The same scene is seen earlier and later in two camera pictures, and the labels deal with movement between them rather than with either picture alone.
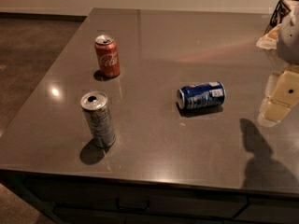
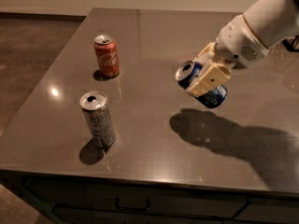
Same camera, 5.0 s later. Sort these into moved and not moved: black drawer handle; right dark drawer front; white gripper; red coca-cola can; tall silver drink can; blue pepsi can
Moved: white gripper; blue pepsi can
Not moved: red coca-cola can; tall silver drink can; black drawer handle; right dark drawer front
